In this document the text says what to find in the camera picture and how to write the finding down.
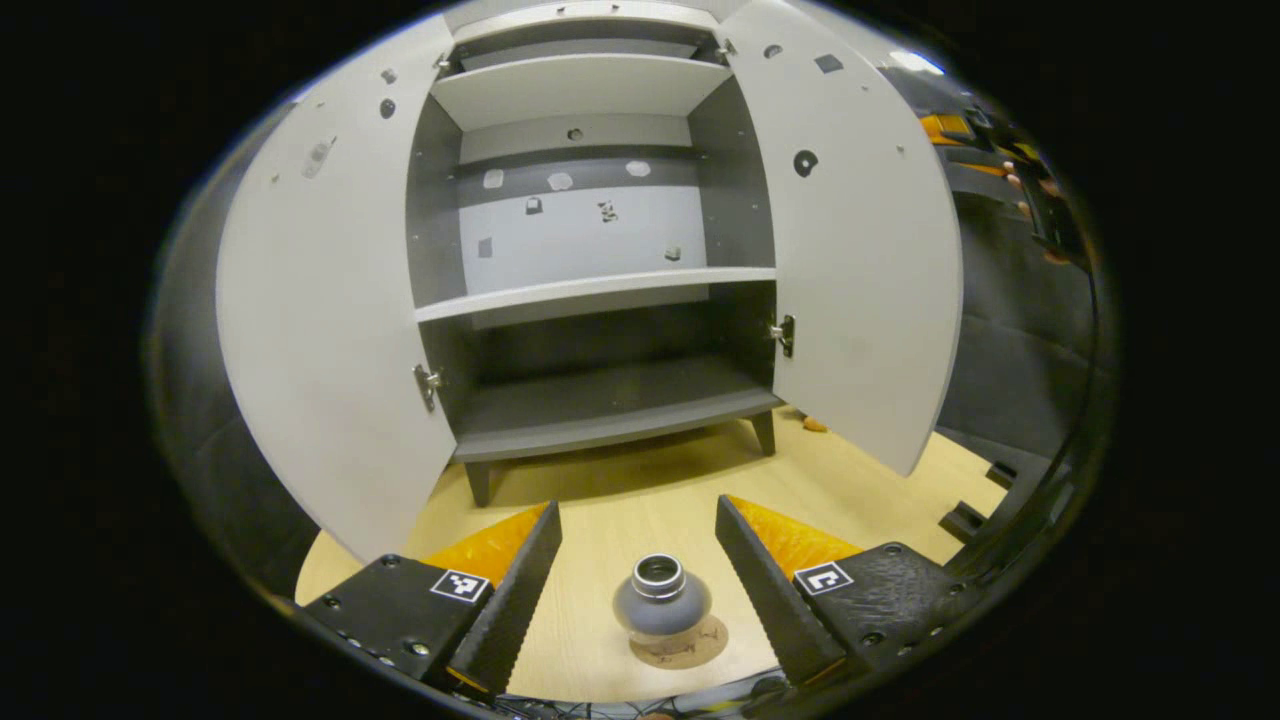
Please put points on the black backdrop cloth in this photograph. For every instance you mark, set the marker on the black backdrop cloth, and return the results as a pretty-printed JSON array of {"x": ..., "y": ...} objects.
[{"x": 1010, "y": 350}]

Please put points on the round cork coaster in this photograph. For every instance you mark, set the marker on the round cork coaster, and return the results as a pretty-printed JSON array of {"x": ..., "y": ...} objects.
[{"x": 705, "y": 645}]

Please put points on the small ceiling light panel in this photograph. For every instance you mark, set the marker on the small ceiling light panel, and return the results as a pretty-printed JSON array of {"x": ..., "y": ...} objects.
[{"x": 915, "y": 62}]

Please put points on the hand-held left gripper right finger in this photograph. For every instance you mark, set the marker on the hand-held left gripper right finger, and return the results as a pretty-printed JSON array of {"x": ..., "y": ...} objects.
[{"x": 770, "y": 600}]

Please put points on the small orange object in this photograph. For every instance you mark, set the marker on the small orange object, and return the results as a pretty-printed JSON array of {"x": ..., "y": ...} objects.
[{"x": 815, "y": 425}]

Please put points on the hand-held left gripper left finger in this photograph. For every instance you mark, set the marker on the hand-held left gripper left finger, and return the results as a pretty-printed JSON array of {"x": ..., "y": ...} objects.
[{"x": 515, "y": 610}]

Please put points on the silver bottle with printed label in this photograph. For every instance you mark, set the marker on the silver bottle with printed label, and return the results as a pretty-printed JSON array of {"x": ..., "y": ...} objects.
[{"x": 660, "y": 605}]

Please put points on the black table clamp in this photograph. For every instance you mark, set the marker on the black table clamp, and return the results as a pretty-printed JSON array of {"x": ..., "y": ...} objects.
[
  {"x": 1002, "y": 475},
  {"x": 962, "y": 522}
]

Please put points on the white cabinet door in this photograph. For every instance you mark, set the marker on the white cabinet door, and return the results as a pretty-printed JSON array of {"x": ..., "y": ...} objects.
[
  {"x": 330, "y": 330},
  {"x": 860, "y": 280}
]

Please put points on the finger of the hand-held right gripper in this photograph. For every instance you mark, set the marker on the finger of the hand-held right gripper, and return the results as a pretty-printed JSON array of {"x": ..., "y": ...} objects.
[{"x": 945, "y": 127}]

